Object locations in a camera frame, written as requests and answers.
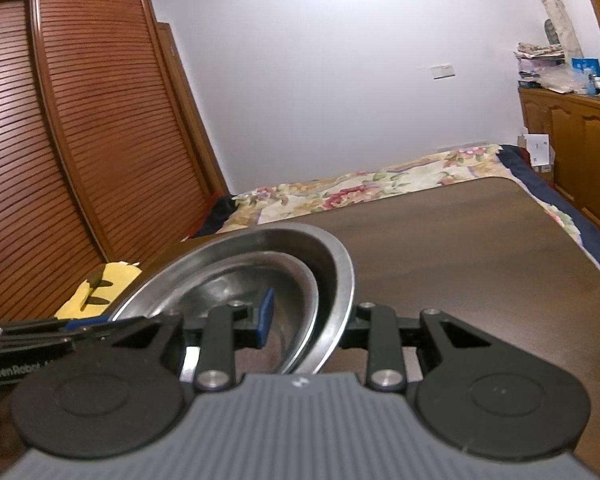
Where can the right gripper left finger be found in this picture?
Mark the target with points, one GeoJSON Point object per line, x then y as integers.
{"type": "Point", "coordinates": [226, 328]}

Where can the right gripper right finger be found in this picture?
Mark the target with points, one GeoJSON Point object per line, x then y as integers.
{"type": "Point", "coordinates": [383, 334]}

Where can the large steel bowl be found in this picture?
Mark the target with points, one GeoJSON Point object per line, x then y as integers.
{"type": "Point", "coordinates": [321, 251]}

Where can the white floral square plate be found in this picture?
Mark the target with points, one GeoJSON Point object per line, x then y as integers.
{"type": "Point", "coordinates": [189, 364]}

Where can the small steel bowl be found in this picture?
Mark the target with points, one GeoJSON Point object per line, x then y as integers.
{"type": "Point", "coordinates": [277, 297]}

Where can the floral bed quilt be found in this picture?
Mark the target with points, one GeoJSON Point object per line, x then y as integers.
{"type": "Point", "coordinates": [292, 200]}

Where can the brown louvered wardrobe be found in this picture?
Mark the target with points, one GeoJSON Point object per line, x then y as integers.
{"type": "Point", "coordinates": [103, 154]}

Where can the navy bed sheet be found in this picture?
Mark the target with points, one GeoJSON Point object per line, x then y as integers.
{"type": "Point", "coordinates": [583, 231]}

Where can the white paper bag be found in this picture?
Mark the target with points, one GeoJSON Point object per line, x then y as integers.
{"type": "Point", "coordinates": [538, 147]}

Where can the wooden sideboard cabinet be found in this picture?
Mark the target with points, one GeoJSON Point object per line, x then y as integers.
{"type": "Point", "coordinates": [572, 122]}

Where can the folded cloth stack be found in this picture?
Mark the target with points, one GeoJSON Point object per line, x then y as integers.
{"type": "Point", "coordinates": [533, 61]}

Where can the blue white box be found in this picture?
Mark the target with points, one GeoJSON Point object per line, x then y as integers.
{"type": "Point", "coordinates": [587, 72]}

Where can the cream curtain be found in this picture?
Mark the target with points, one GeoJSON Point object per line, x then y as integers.
{"type": "Point", "coordinates": [557, 13]}

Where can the white wall switch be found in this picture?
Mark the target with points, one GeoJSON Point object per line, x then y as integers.
{"type": "Point", "coordinates": [442, 71]}

